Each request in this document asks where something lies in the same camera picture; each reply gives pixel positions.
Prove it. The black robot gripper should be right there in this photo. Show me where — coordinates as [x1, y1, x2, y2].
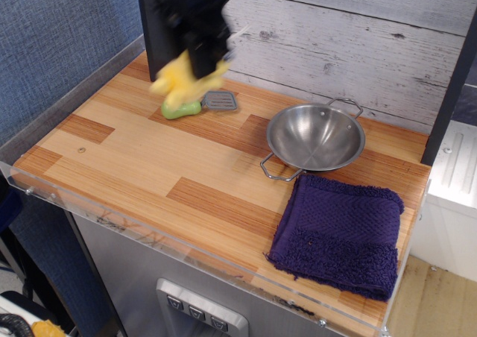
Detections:
[152, 0, 230, 79]

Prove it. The yellow plush duck toy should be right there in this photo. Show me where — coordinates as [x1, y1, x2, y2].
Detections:
[149, 51, 230, 111]

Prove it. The purple terry cloth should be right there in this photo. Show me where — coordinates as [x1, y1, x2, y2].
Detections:
[267, 174, 405, 301]

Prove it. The clear acrylic edge guard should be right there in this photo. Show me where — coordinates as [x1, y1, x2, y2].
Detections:
[0, 157, 433, 337]

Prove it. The grey button control panel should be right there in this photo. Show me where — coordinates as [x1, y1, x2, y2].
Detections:
[156, 278, 249, 336]

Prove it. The white side cabinet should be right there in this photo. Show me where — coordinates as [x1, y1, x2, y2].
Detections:
[410, 121, 476, 281]

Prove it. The yellow crumpled object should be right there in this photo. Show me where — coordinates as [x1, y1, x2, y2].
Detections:
[31, 320, 66, 337]

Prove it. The green-handled grey toy spatula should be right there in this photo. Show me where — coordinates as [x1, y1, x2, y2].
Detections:
[161, 91, 238, 120]

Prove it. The dark left upright post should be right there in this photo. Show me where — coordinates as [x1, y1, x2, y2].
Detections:
[138, 0, 176, 82]

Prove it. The dark upright post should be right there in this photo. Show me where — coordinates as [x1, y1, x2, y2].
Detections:
[138, 0, 176, 82]
[420, 10, 476, 166]

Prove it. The steel two-handled pot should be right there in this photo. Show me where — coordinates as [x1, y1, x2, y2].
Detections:
[260, 98, 366, 182]

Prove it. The dark right upright post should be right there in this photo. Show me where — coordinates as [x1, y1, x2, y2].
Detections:
[420, 10, 476, 166]

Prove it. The black ribbed hose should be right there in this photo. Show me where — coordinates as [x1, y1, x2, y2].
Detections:
[0, 313, 30, 337]

